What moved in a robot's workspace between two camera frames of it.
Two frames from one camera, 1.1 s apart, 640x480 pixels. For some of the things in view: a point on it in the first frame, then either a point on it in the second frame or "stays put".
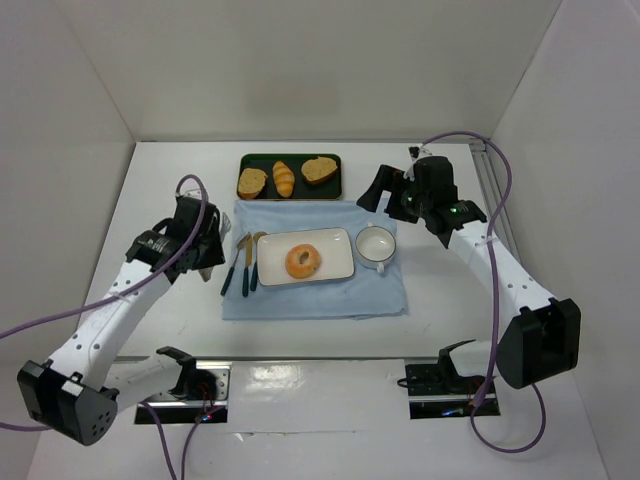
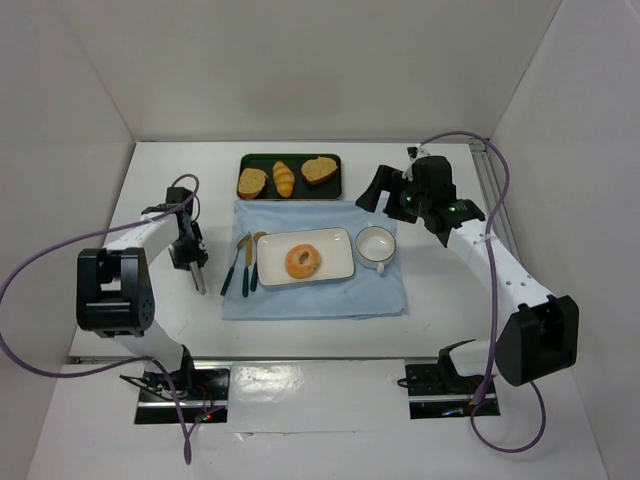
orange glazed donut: [294, 266] stays put
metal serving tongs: [225, 227] to [197, 277]
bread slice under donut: [318, 170] stays put
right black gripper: [395, 195] stays put
